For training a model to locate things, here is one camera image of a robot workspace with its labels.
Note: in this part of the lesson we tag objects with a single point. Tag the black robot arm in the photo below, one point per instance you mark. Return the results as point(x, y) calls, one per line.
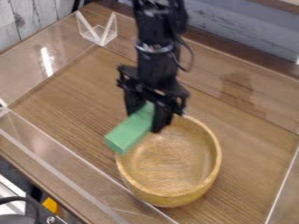
point(160, 21)

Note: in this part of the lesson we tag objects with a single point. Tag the clear acrylic corner bracket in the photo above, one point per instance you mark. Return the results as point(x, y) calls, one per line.
point(99, 34)

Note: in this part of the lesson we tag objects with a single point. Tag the yellow and black device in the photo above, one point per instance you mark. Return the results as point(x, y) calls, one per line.
point(52, 214)

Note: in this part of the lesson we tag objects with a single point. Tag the green rectangular block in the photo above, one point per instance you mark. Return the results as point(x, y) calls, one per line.
point(127, 134)

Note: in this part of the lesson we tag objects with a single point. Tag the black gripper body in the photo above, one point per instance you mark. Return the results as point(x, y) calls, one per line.
point(153, 79)

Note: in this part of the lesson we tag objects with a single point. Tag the brown wooden bowl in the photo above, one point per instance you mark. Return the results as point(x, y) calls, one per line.
point(172, 166)

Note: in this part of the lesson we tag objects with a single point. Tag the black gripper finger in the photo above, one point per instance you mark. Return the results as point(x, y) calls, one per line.
point(163, 116)
point(133, 102)

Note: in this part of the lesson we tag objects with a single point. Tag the clear acrylic front wall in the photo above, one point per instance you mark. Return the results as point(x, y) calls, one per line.
point(81, 188)

